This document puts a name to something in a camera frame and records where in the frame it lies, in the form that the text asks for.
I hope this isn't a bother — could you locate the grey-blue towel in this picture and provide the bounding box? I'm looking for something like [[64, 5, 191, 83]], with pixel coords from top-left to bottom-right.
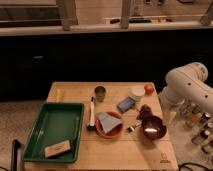
[[97, 112, 122, 134]]

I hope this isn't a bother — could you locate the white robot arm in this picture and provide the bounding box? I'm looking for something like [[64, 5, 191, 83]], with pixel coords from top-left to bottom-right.
[[159, 62, 213, 125]]

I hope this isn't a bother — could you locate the green metal cup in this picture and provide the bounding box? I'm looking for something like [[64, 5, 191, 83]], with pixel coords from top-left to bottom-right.
[[94, 86, 106, 102]]

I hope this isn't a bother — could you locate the blue-grey sponge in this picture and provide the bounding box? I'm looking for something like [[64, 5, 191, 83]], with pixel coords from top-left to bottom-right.
[[117, 97, 135, 113]]

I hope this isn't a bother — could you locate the orange fruit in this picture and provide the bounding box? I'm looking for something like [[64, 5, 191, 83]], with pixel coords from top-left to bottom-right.
[[144, 84, 154, 95]]

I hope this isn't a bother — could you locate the dark brown pinecone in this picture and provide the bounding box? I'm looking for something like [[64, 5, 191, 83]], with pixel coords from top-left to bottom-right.
[[137, 104, 152, 120]]

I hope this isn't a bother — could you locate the small metal clip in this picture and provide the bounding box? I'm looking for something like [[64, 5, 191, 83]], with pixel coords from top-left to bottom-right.
[[126, 123, 141, 133]]

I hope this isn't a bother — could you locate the green plastic tray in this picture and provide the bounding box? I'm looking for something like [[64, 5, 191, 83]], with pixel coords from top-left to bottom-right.
[[22, 103, 84, 163]]

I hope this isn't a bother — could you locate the dark red bowl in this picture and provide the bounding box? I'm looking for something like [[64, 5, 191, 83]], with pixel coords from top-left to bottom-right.
[[142, 116, 167, 140]]

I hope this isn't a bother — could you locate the wooden block in tray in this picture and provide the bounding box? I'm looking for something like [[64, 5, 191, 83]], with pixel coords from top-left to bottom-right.
[[44, 140, 71, 158]]

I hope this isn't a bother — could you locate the spice bottle rack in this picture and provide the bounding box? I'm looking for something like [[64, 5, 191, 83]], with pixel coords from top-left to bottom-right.
[[184, 103, 212, 149]]

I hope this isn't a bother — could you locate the black chair back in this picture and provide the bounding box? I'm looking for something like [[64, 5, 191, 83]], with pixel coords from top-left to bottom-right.
[[10, 139, 22, 171]]

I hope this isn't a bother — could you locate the white-handled brush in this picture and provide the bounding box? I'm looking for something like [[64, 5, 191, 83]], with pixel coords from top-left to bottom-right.
[[87, 97, 95, 131]]

